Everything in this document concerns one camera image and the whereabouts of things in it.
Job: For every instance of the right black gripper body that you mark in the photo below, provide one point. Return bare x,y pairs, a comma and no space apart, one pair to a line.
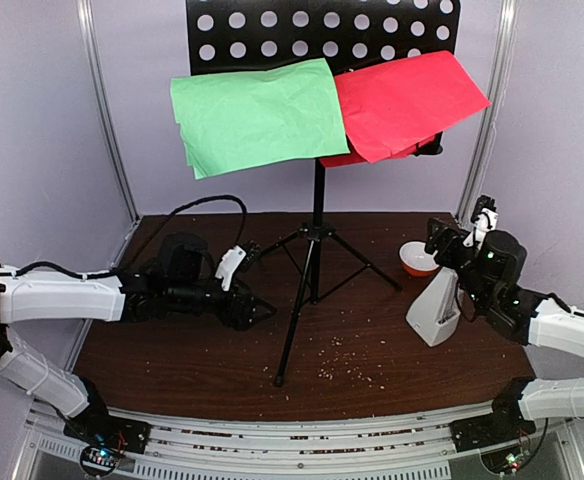
439,238

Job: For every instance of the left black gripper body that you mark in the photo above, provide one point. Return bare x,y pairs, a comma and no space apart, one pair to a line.
225,313

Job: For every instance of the grey metronome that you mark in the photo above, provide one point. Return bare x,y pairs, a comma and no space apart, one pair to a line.
434,315

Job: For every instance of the red paper sheet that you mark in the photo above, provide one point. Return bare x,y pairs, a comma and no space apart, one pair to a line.
394,109

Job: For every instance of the green paper sheet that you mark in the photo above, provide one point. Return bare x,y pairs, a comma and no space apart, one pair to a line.
231,122

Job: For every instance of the black perforated music stand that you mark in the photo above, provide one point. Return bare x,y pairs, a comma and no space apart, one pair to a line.
257,35

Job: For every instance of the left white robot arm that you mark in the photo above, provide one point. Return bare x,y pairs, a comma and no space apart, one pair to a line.
181,278

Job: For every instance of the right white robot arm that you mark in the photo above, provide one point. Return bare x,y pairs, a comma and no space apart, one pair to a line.
488,268

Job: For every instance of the orange and white bowl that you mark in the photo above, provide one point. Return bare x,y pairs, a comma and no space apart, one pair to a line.
415,261

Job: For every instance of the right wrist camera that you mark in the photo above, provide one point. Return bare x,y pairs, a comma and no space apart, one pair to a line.
484,220

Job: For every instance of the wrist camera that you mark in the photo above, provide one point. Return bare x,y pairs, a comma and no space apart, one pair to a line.
484,220
239,258

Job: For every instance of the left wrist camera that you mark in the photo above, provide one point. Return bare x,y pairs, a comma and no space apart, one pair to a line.
239,258

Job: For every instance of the right aluminium frame post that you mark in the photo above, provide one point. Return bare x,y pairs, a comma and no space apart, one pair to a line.
497,92

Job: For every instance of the aluminium frame post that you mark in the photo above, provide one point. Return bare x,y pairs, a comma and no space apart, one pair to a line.
89,35
497,92

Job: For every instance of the aluminium front rail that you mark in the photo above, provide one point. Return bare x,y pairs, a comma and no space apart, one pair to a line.
410,446

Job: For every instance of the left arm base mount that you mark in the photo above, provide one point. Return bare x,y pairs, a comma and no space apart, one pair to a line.
118,434

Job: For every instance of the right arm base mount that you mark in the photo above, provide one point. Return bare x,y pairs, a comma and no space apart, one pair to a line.
487,430

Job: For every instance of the left aluminium frame post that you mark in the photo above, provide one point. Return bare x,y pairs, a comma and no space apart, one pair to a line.
89,35

